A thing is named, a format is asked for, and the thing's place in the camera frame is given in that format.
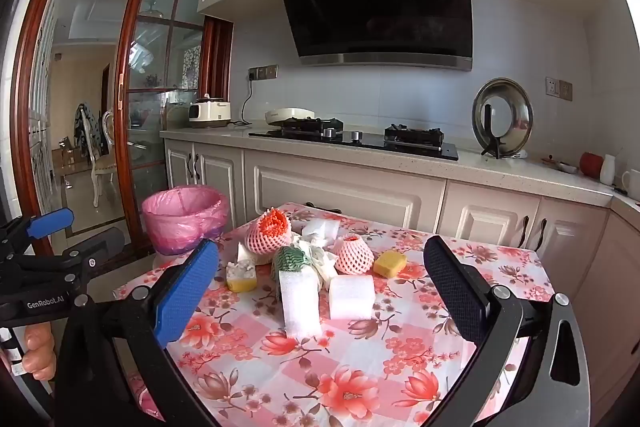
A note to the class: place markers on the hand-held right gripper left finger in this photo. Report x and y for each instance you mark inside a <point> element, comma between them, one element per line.
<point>185,292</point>

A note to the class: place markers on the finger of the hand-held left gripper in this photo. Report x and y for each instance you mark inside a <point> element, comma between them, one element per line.
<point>100,247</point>
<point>50,223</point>

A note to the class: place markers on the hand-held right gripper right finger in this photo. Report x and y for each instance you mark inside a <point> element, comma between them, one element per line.
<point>452,292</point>

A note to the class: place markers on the trash bin with pink bag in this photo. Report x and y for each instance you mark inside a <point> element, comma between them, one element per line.
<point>182,217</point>

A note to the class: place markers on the pink foam fruit net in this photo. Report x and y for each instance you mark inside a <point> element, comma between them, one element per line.
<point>267,234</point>
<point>354,257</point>

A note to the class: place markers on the person's left hand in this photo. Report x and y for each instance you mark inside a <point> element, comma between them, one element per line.
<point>40,352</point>

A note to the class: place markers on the yellow sponge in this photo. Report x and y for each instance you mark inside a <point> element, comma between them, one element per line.
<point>241,282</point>
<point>390,264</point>

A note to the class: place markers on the white hallway cabinets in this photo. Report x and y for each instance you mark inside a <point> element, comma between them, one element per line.
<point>40,117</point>

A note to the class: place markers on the green foam fruit net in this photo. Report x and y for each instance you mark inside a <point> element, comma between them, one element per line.
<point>290,262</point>

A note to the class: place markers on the tall white foam block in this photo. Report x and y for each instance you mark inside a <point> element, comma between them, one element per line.
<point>300,307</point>

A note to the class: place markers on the crumpled white tissue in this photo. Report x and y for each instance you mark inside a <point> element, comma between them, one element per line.
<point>322,264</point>

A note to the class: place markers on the glass sliding door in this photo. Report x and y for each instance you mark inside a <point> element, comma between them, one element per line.
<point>125,107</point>

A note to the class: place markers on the white lower cabinets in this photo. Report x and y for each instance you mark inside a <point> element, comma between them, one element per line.
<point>350,192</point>

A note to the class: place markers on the pink floral tablecloth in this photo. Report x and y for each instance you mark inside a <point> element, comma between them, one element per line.
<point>310,372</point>

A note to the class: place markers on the black lid stand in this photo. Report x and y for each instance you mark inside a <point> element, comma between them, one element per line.
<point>490,132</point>

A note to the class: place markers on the black gas stove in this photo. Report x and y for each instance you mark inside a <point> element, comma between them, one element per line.
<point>370,139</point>

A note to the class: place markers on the white rice cooker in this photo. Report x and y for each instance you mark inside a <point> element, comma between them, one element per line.
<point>210,112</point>

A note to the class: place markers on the red cup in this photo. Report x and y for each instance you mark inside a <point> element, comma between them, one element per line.
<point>591,164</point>

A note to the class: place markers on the steel pot lid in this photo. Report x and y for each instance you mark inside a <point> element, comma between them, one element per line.
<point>517,107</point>

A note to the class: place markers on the white jug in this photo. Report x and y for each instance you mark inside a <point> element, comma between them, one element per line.
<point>607,169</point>

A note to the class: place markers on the cream electric pan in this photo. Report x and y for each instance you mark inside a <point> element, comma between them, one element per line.
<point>290,114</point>

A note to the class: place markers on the white cup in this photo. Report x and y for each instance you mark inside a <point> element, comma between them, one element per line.
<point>631,184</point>

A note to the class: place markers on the wooden door frame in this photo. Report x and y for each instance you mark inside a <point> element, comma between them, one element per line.
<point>22,107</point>

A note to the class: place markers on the wide wall socket panel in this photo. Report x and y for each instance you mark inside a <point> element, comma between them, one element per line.
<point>263,72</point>

